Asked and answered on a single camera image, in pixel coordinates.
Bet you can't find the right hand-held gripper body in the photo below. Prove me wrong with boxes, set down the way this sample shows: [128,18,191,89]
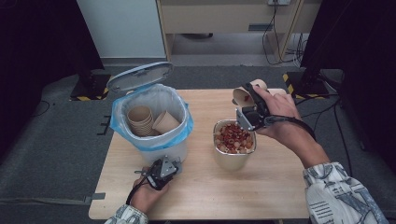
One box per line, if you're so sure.
[234,105,275,133]

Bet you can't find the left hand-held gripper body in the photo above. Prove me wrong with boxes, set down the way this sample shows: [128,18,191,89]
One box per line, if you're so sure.
[141,156,184,191]

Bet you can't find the person's left hand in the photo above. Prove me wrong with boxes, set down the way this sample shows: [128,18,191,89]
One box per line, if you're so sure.
[130,177,171,215]

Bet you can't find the left hand-held gripper cable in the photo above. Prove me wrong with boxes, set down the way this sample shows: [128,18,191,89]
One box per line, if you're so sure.
[125,176,149,206]

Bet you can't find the brown paper cup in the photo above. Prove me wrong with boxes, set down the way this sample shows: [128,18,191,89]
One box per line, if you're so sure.
[151,109,182,135]
[232,78,269,108]

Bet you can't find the right hand-held gripper cable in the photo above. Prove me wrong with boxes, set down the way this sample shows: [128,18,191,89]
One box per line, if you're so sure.
[263,114,317,141]

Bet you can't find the grey tape strip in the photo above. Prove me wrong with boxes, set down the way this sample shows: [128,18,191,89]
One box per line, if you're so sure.
[83,192,106,204]

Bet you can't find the white trash bin with lid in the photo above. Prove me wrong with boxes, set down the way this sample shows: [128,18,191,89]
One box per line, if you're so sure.
[106,61,194,166]

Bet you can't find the light wooden desk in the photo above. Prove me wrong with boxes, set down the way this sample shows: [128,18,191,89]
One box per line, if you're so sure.
[155,0,323,63]

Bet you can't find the black stand base striped tape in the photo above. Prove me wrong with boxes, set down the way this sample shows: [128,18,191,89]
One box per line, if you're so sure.
[282,70,332,101]
[69,73,112,102]

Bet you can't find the hand-held gripper cable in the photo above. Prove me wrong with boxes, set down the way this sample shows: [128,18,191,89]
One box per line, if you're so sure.
[263,114,317,141]
[125,176,149,206]

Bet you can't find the dark curtain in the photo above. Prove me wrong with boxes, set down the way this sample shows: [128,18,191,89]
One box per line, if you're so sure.
[0,0,106,157]
[299,0,396,175]

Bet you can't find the black floor cables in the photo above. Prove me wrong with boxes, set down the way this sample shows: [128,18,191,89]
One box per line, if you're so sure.
[295,69,368,169]

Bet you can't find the white panel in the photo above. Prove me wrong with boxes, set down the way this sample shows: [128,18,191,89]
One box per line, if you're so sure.
[76,0,167,59]

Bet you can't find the stack of nested paper cups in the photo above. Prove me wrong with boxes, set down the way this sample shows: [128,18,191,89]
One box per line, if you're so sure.
[126,105,155,137]

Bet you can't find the person's right hand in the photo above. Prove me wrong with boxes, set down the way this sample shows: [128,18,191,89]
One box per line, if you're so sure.
[252,85,313,147]

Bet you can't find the dried fruit pieces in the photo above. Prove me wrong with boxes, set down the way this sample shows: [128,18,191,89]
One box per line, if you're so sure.
[215,121,255,154]

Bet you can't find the blue trash bag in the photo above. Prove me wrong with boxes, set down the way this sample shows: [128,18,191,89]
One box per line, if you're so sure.
[110,83,195,152]

